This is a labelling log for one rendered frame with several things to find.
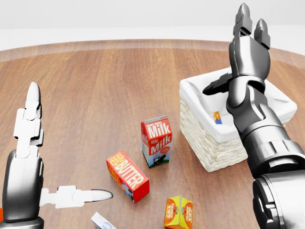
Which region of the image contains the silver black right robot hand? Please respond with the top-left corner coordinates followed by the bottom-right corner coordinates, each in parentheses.
top-left (202, 2), bottom-right (272, 95)

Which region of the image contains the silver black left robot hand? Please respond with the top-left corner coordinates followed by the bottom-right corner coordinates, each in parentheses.
top-left (1, 81), bottom-right (113, 223)

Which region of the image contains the white wicker basket cloth liner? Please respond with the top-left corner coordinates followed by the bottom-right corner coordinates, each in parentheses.
top-left (179, 66), bottom-right (298, 173)

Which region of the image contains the small orange blue box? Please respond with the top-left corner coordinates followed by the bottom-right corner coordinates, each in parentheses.
top-left (209, 111), bottom-right (224, 125)

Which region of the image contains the white blue printed box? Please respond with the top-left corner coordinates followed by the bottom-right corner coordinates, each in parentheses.
top-left (91, 211), bottom-right (118, 229)

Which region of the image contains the red orange butter box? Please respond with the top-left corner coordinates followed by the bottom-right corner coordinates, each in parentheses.
top-left (106, 149), bottom-right (151, 204)

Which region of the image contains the red white milk carton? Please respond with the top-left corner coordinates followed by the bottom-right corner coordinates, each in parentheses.
top-left (140, 114), bottom-right (173, 169)

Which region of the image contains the orange juice carton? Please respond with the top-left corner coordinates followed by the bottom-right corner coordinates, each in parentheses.
top-left (163, 195), bottom-right (194, 229)

